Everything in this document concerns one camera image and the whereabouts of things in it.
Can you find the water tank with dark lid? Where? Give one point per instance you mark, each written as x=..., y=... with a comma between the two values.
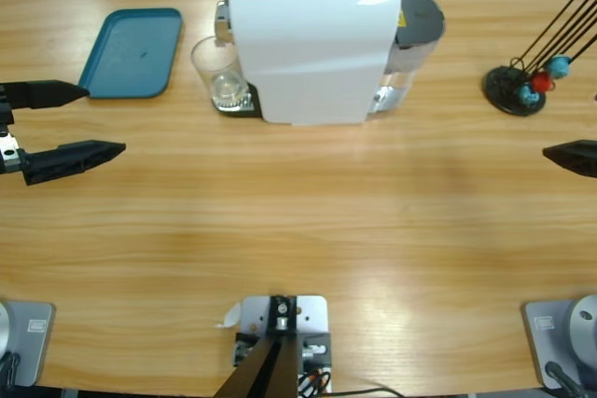
x=420, y=11

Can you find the chrome slotted drip tray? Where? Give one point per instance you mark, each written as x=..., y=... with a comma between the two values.
x=249, y=111

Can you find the white mount plate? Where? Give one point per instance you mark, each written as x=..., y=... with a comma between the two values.
x=310, y=309

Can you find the red coffee capsule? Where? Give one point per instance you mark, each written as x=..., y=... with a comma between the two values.
x=542, y=82

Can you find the black clamp bracket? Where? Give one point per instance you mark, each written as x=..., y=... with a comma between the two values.
x=322, y=339

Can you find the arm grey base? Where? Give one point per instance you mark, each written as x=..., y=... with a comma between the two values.
x=32, y=342
x=573, y=333

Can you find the teal plastic tray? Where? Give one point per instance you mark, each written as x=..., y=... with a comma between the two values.
x=130, y=53

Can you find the black capsule holder with rods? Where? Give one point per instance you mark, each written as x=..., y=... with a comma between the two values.
x=503, y=86

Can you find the teal coffee capsule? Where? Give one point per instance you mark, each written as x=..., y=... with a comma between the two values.
x=531, y=95
x=557, y=67

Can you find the clear drinking glass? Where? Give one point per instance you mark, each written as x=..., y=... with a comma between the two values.
x=219, y=86

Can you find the white capsule coffee machine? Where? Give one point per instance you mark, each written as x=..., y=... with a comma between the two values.
x=303, y=44

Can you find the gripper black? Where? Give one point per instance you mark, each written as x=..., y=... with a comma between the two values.
x=9, y=155

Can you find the white paper tab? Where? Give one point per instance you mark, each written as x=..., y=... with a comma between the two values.
x=231, y=316

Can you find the black camera post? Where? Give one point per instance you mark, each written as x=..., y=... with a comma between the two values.
x=266, y=370

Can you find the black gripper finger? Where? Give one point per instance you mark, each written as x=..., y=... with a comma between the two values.
x=576, y=158

